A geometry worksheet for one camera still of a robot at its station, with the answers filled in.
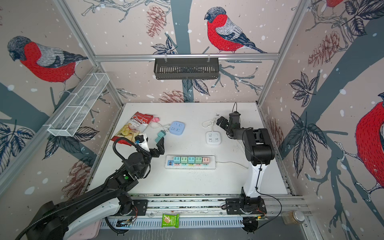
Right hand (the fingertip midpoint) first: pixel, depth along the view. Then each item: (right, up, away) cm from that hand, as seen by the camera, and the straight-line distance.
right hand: (222, 123), depth 104 cm
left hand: (-40, -6, -29) cm, 50 cm away
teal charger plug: (-22, -20, -21) cm, 36 cm away
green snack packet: (-31, -44, -35) cm, 64 cm away
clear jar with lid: (+24, -38, -42) cm, 62 cm away
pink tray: (-67, -47, -40) cm, 91 cm away
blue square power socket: (-32, -3, -1) cm, 33 cm away
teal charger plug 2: (-44, -10, -7) cm, 46 cm away
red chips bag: (-65, -6, -7) cm, 65 cm away
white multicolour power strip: (-32, -22, -19) cm, 43 cm away
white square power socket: (-7, -9, -6) cm, 14 cm away
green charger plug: (-17, -20, -21) cm, 34 cm away
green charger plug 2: (-26, -20, -21) cm, 39 cm away
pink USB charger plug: (-13, -20, -21) cm, 32 cm away
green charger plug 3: (-43, -7, -4) cm, 43 cm away
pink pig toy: (-49, +2, +4) cm, 49 cm away
